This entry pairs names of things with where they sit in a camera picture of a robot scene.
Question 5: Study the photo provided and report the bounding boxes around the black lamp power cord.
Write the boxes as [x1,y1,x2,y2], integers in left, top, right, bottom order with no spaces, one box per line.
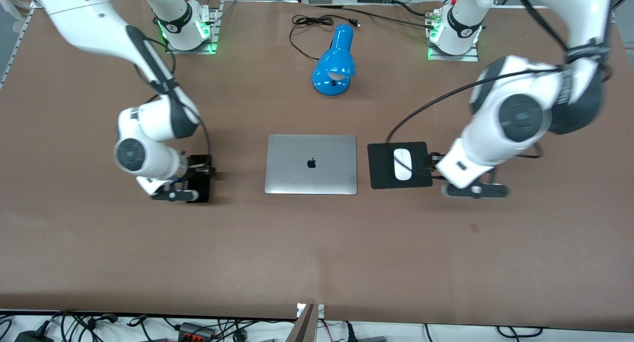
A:
[289,14,361,62]

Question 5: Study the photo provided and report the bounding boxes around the blue desk lamp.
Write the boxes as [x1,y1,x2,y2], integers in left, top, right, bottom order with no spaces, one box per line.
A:
[312,24,357,97]

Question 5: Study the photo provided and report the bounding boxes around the grey connector block orange plugs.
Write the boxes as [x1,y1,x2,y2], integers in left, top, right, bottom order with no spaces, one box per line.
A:
[177,322,217,342]

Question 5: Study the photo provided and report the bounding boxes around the black cable to arm base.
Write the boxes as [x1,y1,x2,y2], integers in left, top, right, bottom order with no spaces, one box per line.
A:
[316,3,437,32]

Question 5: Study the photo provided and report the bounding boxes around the black mouse pad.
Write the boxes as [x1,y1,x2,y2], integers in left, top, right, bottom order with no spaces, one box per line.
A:
[367,142,434,190]

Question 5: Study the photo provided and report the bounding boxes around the black looped floor cable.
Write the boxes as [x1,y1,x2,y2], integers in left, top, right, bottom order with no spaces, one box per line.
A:
[495,326,544,339]

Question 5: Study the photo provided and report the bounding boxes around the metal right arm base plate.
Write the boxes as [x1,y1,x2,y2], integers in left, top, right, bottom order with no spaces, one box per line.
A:
[165,0,221,55]

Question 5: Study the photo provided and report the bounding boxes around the grey camera stand pole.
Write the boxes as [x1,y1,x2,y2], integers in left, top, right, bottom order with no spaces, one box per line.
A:
[286,303,318,342]

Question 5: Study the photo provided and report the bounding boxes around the small metal clamp bracket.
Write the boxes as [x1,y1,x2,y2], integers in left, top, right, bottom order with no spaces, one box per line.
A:
[296,303,326,319]

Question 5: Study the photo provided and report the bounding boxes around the aluminium frame rail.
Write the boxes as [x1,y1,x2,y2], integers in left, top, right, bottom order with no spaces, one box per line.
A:
[0,5,36,89]

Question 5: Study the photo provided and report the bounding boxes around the tangled black floor cables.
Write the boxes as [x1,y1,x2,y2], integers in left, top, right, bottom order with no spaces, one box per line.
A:
[52,310,171,342]

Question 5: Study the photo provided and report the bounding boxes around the white computer mouse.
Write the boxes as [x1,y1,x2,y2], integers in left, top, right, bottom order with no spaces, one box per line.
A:
[393,148,414,181]

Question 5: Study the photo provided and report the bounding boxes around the black power adapter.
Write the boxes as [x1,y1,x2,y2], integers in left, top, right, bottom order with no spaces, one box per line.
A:
[14,321,54,342]

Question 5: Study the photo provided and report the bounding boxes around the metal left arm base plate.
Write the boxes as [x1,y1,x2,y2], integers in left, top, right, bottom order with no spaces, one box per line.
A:
[427,8,480,62]

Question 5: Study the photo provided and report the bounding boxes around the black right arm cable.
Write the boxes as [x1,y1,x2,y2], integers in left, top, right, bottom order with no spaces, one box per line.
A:
[134,37,213,158]

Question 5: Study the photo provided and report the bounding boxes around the silver closed laptop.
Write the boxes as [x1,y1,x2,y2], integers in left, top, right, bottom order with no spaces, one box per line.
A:
[264,134,358,195]

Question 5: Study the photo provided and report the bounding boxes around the black smartphone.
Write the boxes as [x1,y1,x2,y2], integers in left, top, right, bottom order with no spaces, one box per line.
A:
[187,154,213,204]

